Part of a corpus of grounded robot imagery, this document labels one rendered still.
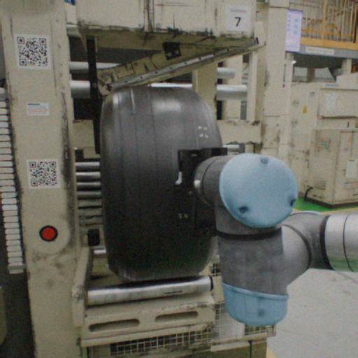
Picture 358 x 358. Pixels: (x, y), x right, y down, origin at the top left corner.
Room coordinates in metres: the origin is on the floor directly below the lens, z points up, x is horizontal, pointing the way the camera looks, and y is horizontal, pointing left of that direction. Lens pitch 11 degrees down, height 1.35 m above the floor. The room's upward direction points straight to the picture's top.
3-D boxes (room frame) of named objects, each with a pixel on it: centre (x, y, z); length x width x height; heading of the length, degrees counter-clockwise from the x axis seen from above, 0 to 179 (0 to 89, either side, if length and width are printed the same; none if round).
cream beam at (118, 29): (1.22, 0.04, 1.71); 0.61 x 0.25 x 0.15; 102
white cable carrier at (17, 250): (0.79, 0.43, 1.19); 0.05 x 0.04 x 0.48; 12
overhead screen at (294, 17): (4.61, -1.48, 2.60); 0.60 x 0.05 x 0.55; 110
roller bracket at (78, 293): (0.87, 0.28, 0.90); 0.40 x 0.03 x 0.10; 12
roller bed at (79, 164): (1.23, 0.40, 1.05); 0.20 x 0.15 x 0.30; 102
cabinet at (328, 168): (5.05, -2.75, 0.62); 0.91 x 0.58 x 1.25; 110
